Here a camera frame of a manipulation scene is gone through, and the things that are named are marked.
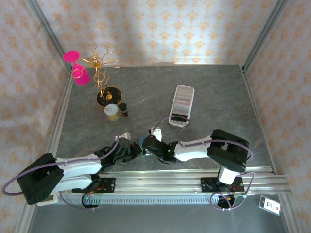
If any teal card holder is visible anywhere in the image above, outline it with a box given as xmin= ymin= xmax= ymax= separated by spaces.
xmin=137 ymin=137 xmax=151 ymax=159

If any white card tray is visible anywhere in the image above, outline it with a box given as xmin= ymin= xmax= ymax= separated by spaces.
xmin=169 ymin=84 xmax=196 ymax=128

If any stack of credit cards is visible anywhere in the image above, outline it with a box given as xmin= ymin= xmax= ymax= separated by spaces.
xmin=171 ymin=86 xmax=194 ymax=119

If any clear badge holder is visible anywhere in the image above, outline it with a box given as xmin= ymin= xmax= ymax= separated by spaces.
xmin=259 ymin=195 xmax=282 ymax=216

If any dark spice bottle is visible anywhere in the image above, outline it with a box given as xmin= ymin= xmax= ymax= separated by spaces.
xmin=119 ymin=102 xmax=129 ymax=119

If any yellow printed tin can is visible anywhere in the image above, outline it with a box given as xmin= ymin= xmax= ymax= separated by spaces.
xmin=104 ymin=103 xmax=121 ymax=121

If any pink wine glass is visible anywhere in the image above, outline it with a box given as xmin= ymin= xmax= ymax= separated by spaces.
xmin=64 ymin=50 xmax=91 ymax=86

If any white digital display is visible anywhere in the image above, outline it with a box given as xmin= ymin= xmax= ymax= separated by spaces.
xmin=36 ymin=193 xmax=60 ymax=207

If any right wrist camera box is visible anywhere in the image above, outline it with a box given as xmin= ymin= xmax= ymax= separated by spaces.
xmin=148 ymin=128 xmax=162 ymax=141

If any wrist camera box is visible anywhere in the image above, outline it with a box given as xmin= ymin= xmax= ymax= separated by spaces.
xmin=114 ymin=132 xmax=132 ymax=142
xmin=148 ymin=128 xmax=162 ymax=141

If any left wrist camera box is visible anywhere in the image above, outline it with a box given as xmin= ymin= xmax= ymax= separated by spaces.
xmin=114 ymin=132 xmax=132 ymax=142

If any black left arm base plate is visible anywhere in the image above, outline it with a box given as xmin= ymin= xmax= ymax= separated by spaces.
xmin=71 ymin=178 xmax=116 ymax=194

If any aluminium mounting rail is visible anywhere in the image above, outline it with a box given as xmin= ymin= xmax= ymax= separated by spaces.
xmin=55 ymin=168 xmax=292 ymax=195

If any grey slotted cable duct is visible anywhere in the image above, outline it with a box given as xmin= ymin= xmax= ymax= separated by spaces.
xmin=58 ymin=195 xmax=219 ymax=205

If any gold wire glass rack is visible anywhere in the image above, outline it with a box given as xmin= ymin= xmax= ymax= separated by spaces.
xmin=81 ymin=43 xmax=124 ymax=109

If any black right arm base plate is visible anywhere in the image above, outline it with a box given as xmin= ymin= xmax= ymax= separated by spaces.
xmin=200 ymin=176 xmax=245 ymax=194

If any aluminium side rail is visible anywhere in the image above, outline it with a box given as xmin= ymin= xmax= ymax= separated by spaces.
xmin=40 ymin=70 xmax=74 ymax=173
xmin=241 ymin=65 xmax=277 ymax=175

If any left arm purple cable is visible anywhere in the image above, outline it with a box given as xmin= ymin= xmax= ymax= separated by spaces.
xmin=1 ymin=130 xmax=120 ymax=211

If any aluminium frame post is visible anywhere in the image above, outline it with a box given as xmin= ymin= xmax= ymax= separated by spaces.
xmin=25 ymin=0 xmax=73 ymax=71
xmin=242 ymin=0 xmax=289 ymax=71

